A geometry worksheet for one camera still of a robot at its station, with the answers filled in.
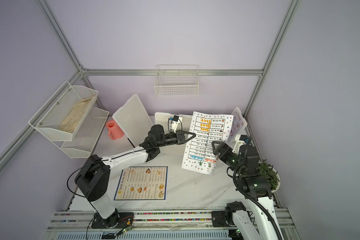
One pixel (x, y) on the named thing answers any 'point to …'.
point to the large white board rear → (133, 120)
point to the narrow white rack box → (237, 109)
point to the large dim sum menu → (143, 183)
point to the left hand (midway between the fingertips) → (195, 136)
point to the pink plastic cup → (114, 131)
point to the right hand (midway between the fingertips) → (217, 149)
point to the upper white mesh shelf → (61, 116)
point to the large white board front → (162, 119)
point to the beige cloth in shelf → (71, 122)
